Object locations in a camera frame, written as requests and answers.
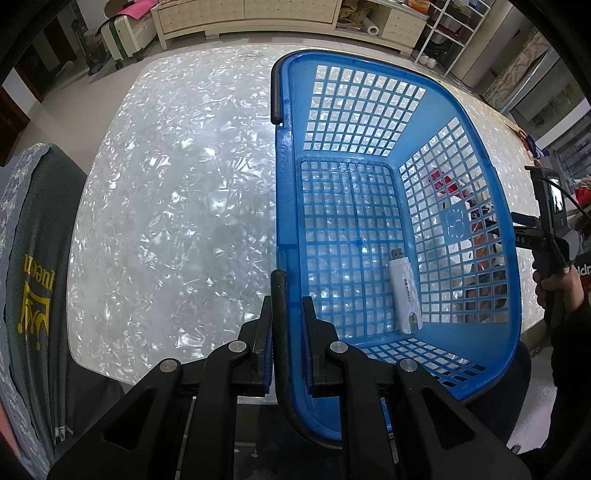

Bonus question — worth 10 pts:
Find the white suitcase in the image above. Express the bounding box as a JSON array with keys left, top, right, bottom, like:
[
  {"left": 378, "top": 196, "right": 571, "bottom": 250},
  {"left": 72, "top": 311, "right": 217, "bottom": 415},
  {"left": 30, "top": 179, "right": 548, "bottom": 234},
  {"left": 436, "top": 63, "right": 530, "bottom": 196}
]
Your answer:
[{"left": 100, "top": 13, "right": 158, "bottom": 71}]

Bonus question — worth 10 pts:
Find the white USB stick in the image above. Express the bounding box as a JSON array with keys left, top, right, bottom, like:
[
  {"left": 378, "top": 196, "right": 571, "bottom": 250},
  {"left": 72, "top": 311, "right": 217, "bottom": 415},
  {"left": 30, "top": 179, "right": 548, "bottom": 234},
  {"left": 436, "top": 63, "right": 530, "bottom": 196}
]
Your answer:
[{"left": 387, "top": 248, "right": 423, "bottom": 334}]

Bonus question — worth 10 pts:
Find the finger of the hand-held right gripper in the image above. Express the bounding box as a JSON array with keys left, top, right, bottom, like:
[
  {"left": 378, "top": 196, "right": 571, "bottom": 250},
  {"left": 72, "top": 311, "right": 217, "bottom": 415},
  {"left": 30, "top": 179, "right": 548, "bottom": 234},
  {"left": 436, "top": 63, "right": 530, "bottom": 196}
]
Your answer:
[{"left": 510, "top": 210, "right": 542, "bottom": 228}]

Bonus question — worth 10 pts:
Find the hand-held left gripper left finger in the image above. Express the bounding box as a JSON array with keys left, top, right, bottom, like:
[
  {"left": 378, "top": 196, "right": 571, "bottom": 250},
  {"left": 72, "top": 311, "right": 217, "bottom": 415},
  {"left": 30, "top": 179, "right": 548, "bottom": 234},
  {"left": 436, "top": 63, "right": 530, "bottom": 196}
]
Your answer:
[{"left": 48, "top": 295, "right": 275, "bottom": 480}]

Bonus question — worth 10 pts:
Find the white shelf rack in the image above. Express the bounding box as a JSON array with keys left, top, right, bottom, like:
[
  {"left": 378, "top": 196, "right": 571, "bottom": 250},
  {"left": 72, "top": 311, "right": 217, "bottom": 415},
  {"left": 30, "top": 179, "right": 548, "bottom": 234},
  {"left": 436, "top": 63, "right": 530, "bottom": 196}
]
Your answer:
[{"left": 416, "top": 0, "right": 488, "bottom": 75}]

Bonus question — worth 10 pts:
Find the cream TV cabinet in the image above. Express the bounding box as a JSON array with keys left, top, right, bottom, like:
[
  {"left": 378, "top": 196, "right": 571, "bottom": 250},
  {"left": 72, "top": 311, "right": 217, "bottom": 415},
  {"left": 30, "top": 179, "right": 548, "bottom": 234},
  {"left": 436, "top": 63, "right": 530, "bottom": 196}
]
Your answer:
[{"left": 151, "top": 0, "right": 431, "bottom": 59}]

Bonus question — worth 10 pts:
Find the red cloth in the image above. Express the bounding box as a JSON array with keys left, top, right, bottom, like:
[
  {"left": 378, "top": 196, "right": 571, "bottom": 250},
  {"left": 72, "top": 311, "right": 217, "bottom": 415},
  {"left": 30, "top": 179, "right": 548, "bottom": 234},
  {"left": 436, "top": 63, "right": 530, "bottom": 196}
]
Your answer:
[{"left": 0, "top": 398, "right": 28, "bottom": 480}]

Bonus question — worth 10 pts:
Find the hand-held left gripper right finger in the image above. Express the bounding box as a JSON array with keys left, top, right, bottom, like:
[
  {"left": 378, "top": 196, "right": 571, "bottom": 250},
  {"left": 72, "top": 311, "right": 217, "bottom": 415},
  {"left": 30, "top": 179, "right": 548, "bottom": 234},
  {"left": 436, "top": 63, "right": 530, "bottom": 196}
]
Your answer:
[{"left": 301, "top": 295, "right": 532, "bottom": 480}]

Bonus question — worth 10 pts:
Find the grey jersey with yellow print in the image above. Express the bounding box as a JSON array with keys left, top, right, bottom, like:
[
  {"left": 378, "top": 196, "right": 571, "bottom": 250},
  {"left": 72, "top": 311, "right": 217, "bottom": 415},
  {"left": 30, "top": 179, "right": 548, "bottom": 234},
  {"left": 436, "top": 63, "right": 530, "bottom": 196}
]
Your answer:
[{"left": 7, "top": 145, "right": 126, "bottom": 464}]

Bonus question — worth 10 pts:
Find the red and blue handled tool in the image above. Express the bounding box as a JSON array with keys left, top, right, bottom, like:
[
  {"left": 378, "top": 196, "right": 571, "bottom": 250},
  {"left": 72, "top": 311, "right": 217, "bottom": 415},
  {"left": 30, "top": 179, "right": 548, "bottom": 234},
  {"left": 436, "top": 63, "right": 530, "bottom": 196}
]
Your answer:
[{"left": 505, "top": 122, "right": 548, "bottom": 158}]

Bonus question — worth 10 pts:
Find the white tall cabinet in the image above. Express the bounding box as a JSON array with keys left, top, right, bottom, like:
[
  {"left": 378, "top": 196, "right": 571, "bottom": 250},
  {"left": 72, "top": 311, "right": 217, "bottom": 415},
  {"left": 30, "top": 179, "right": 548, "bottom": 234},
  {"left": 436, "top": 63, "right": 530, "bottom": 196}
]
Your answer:
[{"left": 450, "top": 0, "right": 523, "bottom": 89}]

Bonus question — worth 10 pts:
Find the blue-grey patterned chair cover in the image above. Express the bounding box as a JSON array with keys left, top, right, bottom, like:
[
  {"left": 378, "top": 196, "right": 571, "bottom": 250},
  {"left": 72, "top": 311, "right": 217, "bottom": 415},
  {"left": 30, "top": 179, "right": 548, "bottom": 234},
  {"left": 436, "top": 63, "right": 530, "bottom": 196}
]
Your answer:
[{"left": 0, "top": 143, "right": 63, "bottom": 480}]

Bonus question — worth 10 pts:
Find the blue plastic basket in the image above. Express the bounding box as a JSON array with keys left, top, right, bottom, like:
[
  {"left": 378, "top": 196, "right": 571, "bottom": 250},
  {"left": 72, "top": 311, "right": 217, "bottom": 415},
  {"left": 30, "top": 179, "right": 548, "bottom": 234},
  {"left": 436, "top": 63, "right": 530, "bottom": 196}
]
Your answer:
[{"left": 270, "top": 51, "right": 523, "bottom": 450}]

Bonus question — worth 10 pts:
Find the pink board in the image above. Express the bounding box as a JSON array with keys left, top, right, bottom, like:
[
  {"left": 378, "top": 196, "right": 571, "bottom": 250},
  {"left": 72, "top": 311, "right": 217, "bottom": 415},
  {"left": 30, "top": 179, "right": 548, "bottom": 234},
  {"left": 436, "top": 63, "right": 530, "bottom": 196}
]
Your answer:
[{"left": 104, "top": 0, "right": 149, "bottom": 22}]

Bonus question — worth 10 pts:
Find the patterned curtain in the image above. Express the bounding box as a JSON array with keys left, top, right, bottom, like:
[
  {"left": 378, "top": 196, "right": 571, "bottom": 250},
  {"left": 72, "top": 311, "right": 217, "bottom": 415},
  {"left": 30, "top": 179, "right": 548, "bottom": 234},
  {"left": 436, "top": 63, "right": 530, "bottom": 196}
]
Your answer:
[{"left": 482, "top": 28, "right": 555, "bottom": 112}]

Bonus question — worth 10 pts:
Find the person's right hand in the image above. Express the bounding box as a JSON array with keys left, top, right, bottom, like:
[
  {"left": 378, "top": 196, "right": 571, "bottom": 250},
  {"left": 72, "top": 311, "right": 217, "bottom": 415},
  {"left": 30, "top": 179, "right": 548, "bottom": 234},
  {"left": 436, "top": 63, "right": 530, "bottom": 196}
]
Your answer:
[{"left": 531, "top": 265, "right": 585, "bottom": 315}]

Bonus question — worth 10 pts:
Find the red printed strap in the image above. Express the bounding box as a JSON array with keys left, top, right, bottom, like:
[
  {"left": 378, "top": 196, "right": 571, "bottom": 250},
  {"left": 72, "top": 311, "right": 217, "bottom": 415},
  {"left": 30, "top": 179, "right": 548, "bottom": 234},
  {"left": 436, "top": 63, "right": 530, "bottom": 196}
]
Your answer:
[{"left": 427, "top": 167, "right": 467, "bottom": 204}]

